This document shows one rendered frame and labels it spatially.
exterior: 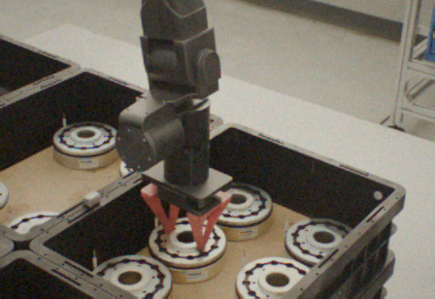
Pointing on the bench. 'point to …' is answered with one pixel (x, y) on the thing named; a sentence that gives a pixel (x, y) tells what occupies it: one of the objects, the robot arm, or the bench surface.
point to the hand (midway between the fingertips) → (185, 234)
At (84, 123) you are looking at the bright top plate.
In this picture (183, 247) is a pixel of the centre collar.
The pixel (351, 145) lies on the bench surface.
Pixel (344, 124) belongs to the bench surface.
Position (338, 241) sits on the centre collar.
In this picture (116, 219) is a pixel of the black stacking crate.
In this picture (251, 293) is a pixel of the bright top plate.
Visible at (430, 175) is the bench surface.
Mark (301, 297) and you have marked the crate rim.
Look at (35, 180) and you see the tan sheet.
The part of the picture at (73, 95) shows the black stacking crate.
